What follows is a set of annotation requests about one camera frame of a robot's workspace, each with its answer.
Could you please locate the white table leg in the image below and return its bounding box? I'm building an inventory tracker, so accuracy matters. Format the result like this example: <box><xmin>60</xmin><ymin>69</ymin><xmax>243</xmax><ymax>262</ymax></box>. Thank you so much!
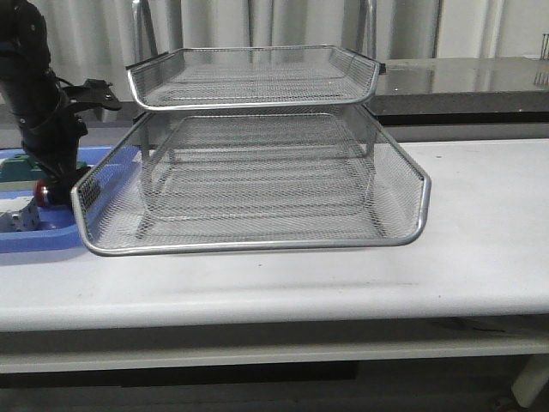
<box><xmin>511</xmin><ymin>354</ymin><xmax>549</xmax><ymax>408</ymax></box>

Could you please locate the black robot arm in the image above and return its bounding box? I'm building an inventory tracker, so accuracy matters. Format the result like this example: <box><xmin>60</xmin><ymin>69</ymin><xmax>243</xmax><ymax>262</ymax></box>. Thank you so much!
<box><xmin>1</xmin><ymin>1</ymin><xmax>122</xmax><ymax>207</ymax></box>

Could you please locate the green electrical component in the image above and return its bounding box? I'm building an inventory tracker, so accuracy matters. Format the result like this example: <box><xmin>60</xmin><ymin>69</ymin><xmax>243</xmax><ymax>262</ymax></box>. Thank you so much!
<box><xmin>1</xmin><ymin>154</ymin><xmax>63</xmax><ymax>196</ymax></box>

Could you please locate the red emergency stop button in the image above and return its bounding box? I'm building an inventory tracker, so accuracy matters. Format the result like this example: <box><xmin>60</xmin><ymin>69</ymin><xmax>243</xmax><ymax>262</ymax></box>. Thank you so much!
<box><xmin>33</xmin><ymin>179</ymin><xmax>55</xmax><ymax>208</ymax></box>

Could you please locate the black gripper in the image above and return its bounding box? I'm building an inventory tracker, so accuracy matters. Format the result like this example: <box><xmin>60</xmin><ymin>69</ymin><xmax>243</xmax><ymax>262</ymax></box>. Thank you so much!
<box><xmin>19</xmin><ymin>78</ymin><xmax>122</xmax><ymax>206</ymax></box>

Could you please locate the white circuit breaker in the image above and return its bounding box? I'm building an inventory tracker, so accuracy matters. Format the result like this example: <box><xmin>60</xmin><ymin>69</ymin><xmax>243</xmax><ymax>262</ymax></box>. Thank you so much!
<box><xmin>0</xmin><ymin>197</ymin><xmax>41</xmax><ymax>233</ymax></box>

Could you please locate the silver metal rack frame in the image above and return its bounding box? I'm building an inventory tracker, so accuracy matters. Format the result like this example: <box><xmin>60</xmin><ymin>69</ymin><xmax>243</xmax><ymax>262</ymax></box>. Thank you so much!
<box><xmin>132</xmin><ymin>1</ymin><xmax>371</xmax><ymax>243</ymax></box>

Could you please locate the grey stone counter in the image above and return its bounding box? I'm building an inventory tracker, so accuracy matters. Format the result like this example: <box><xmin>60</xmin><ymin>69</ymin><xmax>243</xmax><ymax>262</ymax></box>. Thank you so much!
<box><xmin>0</xmin><ymin>58</ymin><xmax>549</xmax><ymax>129</ymax></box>

